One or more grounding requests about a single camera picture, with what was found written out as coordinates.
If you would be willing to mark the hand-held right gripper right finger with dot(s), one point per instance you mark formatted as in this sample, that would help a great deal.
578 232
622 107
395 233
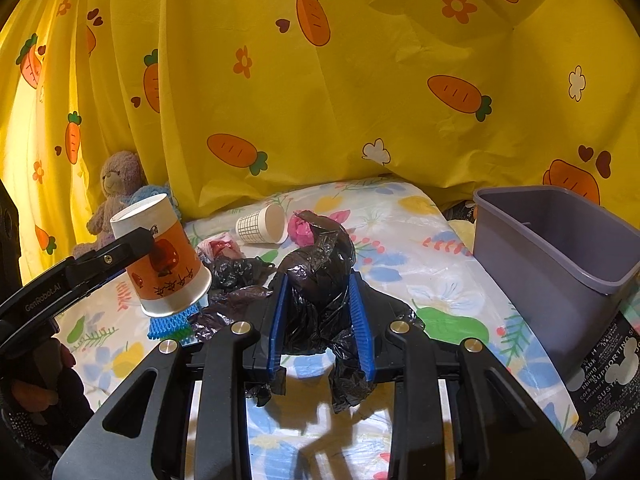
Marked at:
361 330

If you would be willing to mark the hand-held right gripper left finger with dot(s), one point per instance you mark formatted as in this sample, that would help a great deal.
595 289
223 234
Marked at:
277 330

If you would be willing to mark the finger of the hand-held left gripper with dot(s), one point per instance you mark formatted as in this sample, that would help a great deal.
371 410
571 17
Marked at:
107 258

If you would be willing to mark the black plastic bag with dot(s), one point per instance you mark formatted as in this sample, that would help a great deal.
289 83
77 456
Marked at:
320 280

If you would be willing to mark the orange paper cup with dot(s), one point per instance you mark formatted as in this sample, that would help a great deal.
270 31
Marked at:
170 280

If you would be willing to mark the blue mesh sponge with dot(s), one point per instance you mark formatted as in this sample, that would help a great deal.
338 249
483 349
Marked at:
167 327

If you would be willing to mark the green mesh sponge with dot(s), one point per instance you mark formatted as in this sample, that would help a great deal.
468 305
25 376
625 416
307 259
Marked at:
184 336

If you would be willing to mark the red plastic bag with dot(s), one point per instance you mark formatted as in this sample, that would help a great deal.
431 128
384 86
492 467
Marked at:
217 247

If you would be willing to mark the pink plastic bag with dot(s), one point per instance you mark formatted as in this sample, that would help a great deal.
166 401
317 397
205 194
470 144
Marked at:
302 230

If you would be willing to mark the white grid paper cup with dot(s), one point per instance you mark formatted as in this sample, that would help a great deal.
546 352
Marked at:
255 225

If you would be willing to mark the grey plastic bin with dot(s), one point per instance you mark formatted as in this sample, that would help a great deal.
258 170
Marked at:
540 280

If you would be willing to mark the dark crumpled plastic bag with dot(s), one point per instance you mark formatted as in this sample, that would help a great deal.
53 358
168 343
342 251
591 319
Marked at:
235 272

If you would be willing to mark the blue plush toy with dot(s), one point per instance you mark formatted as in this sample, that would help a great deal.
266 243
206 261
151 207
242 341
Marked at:
150 192

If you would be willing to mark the floral printed tablecloth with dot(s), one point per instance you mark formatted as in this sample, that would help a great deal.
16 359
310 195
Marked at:
400 260

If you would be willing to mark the brown teddy bear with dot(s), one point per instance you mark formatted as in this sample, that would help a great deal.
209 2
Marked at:
117 175

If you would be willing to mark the yellow carrot print curtain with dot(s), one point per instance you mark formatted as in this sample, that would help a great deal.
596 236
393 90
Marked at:
350 85

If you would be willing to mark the black printed bag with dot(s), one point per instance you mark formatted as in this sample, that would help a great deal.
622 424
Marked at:
610 360

